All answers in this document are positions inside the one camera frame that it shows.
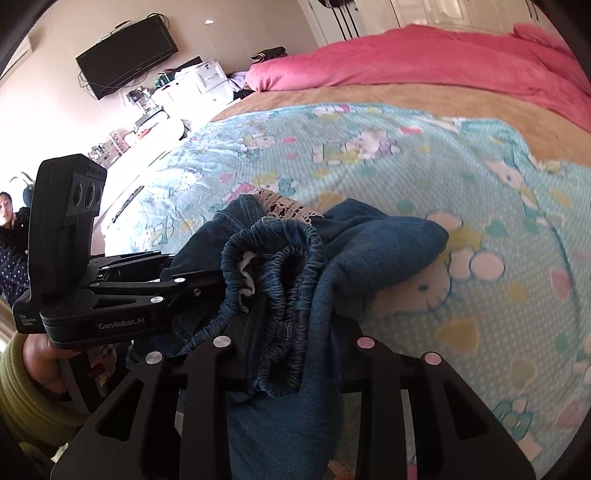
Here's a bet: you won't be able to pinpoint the light blue printed blanket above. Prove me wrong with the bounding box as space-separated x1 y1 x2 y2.
104 104 591 476

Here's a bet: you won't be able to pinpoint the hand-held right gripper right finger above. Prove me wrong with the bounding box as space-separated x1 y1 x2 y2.
342 323 537 480

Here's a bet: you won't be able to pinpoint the pink quilt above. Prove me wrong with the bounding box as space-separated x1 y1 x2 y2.
245 23 591 139

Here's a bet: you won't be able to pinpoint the dark clothes pile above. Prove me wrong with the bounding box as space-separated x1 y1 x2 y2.
250 46 289 64

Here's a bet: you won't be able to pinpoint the person's left forearm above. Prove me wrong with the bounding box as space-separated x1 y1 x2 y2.
0 331 90 449

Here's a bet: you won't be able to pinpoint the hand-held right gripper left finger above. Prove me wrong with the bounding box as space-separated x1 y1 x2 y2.
51 320 259 480

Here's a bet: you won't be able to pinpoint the black wall television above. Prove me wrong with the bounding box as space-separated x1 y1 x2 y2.
75 20 180 101

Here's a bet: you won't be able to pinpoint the blue denim pants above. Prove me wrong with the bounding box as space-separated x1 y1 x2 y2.
127 194 451 480

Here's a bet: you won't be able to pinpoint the white desk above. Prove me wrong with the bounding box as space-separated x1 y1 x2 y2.
90 115 188 224

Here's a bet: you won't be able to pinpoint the person's left hand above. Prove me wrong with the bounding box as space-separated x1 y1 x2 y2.
22 332 118 394

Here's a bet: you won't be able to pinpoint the white dresser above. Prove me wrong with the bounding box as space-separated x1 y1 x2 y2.
151 58 236 121

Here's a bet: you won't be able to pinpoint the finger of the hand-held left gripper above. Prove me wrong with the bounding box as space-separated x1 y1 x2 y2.
88 269 228 326
88 250 178 283

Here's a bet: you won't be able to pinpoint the white door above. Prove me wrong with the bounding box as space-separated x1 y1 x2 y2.
388 0 525 34

